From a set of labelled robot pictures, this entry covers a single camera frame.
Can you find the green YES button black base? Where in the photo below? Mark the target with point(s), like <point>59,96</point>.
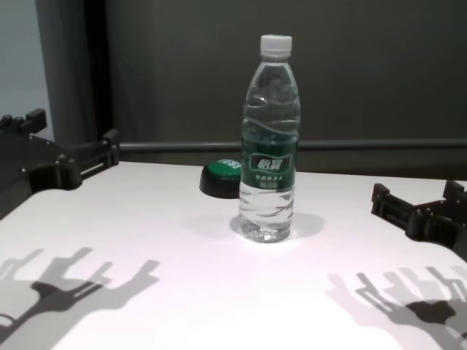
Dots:
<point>219,178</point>

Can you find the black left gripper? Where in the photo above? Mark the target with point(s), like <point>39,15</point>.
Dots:
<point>25,164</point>

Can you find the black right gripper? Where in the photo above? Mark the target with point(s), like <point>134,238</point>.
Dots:
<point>445,226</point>

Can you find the clear water bottle green label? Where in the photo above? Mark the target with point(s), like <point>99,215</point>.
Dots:
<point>270,109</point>

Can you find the dark vertical partition post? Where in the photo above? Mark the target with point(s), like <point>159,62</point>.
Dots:
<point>98,73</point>

